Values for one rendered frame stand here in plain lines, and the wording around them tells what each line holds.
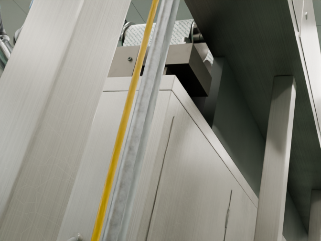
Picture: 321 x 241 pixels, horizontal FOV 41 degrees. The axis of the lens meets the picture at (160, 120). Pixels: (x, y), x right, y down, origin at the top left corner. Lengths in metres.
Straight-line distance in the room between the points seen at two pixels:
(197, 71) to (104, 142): 0.31
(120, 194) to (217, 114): 0.74
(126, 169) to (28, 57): 0.21
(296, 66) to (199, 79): 0.33
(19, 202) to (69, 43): 0.13
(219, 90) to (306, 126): 0.50
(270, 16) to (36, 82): 0.86
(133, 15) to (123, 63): 2.94
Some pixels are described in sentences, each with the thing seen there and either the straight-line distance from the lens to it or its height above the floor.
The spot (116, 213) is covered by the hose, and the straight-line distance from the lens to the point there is 0.50.
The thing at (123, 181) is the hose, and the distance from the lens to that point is 0.51.
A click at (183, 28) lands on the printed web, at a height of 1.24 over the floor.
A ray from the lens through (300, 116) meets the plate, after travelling 1.57.
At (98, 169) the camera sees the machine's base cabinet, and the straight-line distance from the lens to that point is 0.92.
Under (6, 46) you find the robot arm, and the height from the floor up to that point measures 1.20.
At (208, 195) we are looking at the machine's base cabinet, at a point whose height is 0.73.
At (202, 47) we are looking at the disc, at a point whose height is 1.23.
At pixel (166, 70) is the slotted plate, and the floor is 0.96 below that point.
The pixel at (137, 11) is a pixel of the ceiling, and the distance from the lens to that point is 3.96.
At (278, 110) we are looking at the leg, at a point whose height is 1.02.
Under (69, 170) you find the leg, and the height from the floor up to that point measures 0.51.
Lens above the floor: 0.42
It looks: 24 degrees up
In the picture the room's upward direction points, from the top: 13 degrees clockwise
